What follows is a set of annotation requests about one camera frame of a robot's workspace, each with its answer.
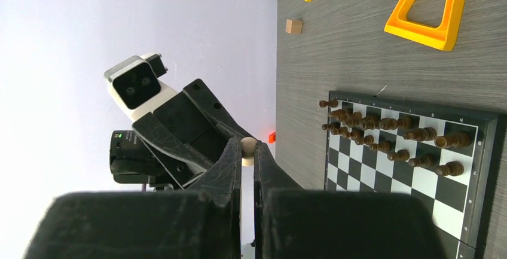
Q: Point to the light wooden pawn piece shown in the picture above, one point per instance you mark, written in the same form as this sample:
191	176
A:
248	145

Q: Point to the orange triangular plastic frame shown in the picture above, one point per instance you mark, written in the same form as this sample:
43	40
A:
434	23

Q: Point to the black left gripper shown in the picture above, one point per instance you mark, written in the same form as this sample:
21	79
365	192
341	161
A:
188	132

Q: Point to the orange red block left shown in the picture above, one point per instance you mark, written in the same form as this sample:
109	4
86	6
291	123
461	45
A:
272	138

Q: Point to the small wooden cube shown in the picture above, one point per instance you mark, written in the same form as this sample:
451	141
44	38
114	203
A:
294	27

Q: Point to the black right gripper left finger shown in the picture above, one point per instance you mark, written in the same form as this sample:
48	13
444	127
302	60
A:
199	222

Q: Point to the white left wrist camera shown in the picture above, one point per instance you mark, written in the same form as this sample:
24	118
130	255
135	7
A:
134	86

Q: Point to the dark wooden rook piece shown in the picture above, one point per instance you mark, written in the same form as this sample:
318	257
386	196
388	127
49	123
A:
455	140

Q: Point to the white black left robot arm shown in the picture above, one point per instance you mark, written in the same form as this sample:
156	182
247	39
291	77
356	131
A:
131	162

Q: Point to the black white chess board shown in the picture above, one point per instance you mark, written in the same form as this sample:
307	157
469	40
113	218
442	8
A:
387	145

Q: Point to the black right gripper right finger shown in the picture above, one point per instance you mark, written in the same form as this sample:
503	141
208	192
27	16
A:
292	222

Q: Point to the dark wooden pawn piece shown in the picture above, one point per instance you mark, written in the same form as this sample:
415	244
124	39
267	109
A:
453	168

